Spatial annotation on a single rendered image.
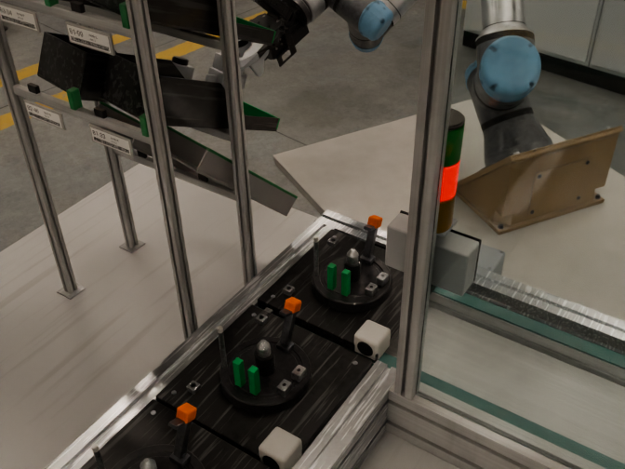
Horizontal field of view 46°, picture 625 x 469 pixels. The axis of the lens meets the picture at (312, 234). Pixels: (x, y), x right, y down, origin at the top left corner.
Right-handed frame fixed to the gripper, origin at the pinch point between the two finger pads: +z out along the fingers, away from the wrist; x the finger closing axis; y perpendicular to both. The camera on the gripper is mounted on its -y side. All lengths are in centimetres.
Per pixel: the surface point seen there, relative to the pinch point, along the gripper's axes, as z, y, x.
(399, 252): 21, -5, -59
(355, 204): -6.7, 41.8, -16.4
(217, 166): 21.9, -2.0, -20.6
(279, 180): -57, 151, 99
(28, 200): 24, 122, 170
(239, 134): 17.4, -7.1, -24.1
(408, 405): 32, 19, -65
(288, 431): 47, 11, -56
